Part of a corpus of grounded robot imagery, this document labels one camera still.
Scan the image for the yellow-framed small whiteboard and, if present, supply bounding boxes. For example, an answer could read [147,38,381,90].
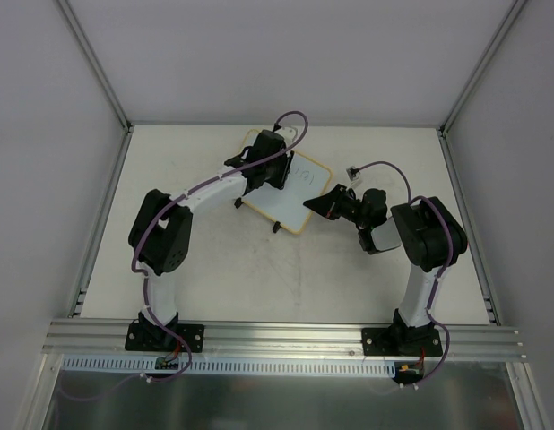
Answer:
[242,151,333,235]

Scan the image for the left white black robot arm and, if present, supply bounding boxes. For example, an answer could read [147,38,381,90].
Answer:
[126,125,294,351]

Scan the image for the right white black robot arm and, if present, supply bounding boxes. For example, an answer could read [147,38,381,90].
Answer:
[303,185,468,357]

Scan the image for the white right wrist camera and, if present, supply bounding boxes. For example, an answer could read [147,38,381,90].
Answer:
[346,166,359,183]

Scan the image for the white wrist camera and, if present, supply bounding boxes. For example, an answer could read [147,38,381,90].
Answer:
[346,166,359,183]
[275,126,299,146]

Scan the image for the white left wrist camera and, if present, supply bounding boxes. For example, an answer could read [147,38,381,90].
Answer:
[275,126,299,146]

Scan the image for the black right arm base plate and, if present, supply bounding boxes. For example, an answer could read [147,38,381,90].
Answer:
[361,325,443,357]

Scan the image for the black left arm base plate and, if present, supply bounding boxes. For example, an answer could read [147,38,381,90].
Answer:
[124,320,205,353]

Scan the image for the white slotted cable duct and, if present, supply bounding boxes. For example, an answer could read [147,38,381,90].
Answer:
[61,355,396,379]

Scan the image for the right aluminium frame post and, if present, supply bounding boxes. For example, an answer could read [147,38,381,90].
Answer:
[439,0,529,135]

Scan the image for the aluminium frame post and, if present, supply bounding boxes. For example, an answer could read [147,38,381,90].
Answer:
[54,0,131,132]
[439,0,529,135]

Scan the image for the aluminium mounting rail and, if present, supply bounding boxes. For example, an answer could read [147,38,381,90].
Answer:
[41,318,528,362]

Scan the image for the left aluminium frame post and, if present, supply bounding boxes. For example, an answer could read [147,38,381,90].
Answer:
[54,0,131,132]

